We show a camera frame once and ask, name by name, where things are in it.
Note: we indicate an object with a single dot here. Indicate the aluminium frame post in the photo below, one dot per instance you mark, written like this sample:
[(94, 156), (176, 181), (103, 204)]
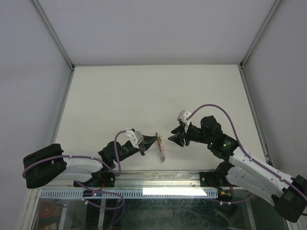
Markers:
[(261, 31), (52, 33)]

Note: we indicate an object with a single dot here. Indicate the white slotted cable duct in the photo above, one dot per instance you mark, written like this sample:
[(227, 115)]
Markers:
[(145, 193)]

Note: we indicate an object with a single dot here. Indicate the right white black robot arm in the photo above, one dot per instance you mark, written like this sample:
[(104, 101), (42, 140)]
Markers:
[(287, 194)]

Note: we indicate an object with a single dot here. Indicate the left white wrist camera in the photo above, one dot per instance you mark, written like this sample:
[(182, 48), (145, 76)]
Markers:
[(136, 138)]

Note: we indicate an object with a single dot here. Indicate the right aluminium frame post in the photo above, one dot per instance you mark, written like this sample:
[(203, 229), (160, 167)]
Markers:
[(261, 31)]

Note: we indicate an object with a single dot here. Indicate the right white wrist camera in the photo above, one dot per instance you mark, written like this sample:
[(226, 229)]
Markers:
[(184, 119)]

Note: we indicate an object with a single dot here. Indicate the red handled keyring holder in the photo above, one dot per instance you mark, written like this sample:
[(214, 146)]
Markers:
[(161, 149)]

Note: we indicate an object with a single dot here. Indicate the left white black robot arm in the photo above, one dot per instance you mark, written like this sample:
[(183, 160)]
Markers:
[(53, 164)]

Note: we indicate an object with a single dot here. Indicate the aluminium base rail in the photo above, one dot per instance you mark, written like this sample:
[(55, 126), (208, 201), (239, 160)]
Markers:
[(132, 180)]

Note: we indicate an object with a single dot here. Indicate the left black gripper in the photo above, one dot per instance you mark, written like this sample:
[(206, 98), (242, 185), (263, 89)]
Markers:
[(148, 141)]

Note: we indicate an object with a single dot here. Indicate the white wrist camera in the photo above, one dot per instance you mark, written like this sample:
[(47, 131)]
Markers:
[(184, 119), (136, 138)]

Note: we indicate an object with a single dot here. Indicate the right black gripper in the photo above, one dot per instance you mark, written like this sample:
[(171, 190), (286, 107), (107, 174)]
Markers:
[(178, 138)]

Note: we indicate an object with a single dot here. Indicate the left aluminium frame post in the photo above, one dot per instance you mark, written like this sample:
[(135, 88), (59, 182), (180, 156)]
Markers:
[(52, 33)]

